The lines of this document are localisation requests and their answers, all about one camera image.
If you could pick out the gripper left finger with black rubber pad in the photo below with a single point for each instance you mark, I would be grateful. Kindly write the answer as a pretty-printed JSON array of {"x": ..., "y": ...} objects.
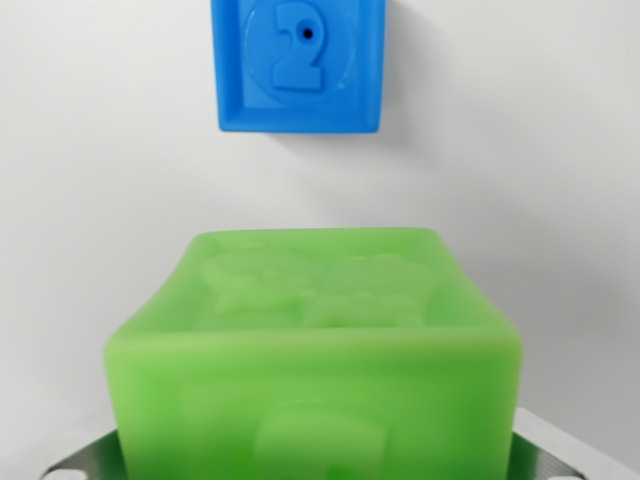
[{"x": 85, "y": 460}]

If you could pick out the gripper right finger with black rubber pad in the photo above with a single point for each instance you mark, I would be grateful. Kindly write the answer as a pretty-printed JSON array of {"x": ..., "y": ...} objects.
[{"x": 545, "y": 455}]

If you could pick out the green number cube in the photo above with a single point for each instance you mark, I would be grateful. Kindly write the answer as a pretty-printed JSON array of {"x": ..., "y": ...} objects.
[{"x": 320, "y": 360}]

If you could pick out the blue number cube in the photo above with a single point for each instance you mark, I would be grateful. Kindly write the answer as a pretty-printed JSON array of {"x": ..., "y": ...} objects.
[{"x": 300, "y": 65}]

